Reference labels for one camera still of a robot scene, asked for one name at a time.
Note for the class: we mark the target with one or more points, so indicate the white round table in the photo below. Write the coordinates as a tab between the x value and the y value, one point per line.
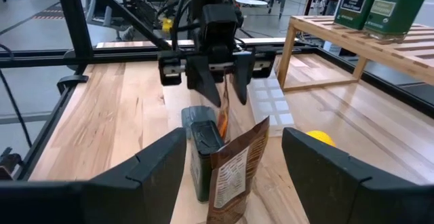
251	2

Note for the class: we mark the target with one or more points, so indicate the wooden slatted shelf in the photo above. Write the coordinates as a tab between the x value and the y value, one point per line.
390	52

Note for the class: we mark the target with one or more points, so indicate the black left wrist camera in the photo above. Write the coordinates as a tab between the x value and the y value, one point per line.
218	23

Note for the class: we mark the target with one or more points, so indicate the white ice cube tray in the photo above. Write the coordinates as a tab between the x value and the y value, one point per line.
271	105

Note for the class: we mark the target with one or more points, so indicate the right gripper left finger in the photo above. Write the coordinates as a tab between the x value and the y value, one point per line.
142	190

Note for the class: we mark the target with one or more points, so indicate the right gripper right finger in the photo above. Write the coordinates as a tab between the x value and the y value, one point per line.
339	190

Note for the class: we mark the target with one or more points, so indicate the yellow lemon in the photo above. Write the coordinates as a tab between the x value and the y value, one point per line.
322	138

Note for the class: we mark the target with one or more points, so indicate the black aluminium rig frame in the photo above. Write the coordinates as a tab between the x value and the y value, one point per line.
78	23

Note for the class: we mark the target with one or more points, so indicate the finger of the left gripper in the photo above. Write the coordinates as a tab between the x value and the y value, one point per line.
243	74
201	74

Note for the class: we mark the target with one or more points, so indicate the green black pepper tin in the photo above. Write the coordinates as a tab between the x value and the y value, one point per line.
356	6
203	163

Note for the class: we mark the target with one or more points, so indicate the green-lidded spice jar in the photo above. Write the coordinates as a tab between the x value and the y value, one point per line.
396	10

